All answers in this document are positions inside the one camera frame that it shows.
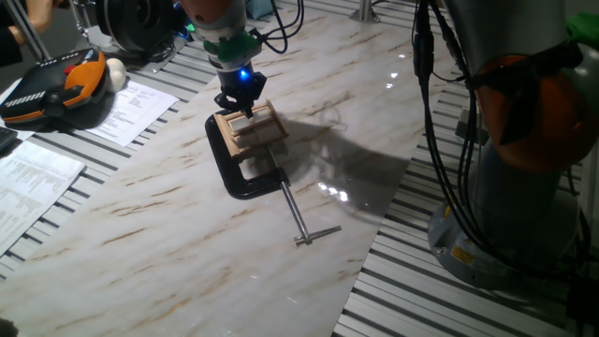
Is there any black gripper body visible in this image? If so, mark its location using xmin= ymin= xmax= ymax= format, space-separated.
xmin=216 ymin=64 xmax=269 ymax=106

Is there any small wooden sliding window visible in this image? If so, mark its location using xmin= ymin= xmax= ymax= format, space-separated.
xmin=213 ymin=98 xmax=290 ymax=161

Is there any person forearm black sleeve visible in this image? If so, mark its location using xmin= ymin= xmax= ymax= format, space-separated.
xmin=0 ymin=25 xmax=27 ymax=66

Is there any person hand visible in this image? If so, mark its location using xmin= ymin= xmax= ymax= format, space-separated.
xmin=22 ymin=0 xmax=58 ymax=34

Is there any green gripper mounting flange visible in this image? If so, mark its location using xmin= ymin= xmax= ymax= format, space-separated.
xmin=203 ymin=30 xmax=264 ymax=72

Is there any black C-clamp steel screw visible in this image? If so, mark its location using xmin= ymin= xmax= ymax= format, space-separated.
xmin=204 ymin=110 xmax=343 ymax=247

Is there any white printed paper sheet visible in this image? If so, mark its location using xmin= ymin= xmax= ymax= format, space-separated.
xmin=0 ymin=139 xmax=87 ymax=257
xmin=86 ymin=80 xmax=181 ymax=148

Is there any white round ball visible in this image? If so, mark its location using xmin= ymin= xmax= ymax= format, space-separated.
xmin=105 ymin=57 xmax=128 ymax=94

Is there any black filament spool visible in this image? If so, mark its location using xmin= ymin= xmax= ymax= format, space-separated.
xmin=95 ymin=0 xmax=177 ymax=55

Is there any marble pattern mat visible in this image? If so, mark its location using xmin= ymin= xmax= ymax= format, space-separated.
xmin=0 ymin=0 xmax=462 ymax=337

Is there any black orange teach pendant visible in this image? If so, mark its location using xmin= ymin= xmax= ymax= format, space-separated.
xmin=0 ymin=48 xmax=110 ymax=125

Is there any green cloth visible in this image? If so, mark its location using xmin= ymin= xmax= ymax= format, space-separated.
xmin=565 ymin=12 xmax=599 ymax=48

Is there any aluminium frame post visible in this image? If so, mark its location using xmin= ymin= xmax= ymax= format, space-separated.
xmin=348 ymin=0 xmax=382 ymax=24
xmin=2 ymin=0 xmax=53 ymax=65

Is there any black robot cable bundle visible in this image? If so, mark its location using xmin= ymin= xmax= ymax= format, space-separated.
xmin=255 ymin=0 xmax=599 ymax=282

